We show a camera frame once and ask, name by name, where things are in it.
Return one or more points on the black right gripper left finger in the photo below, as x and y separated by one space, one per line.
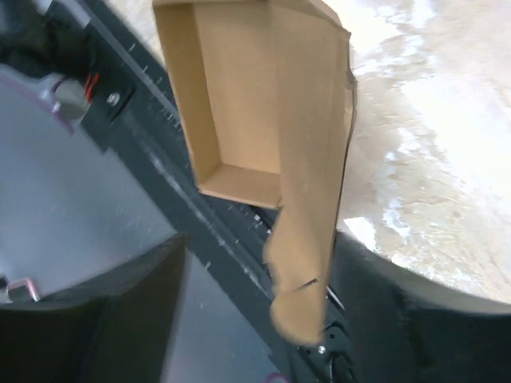
114 327

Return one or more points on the brown cardboard box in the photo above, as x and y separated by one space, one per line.
271 139

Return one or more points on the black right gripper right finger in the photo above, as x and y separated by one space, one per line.
404 327

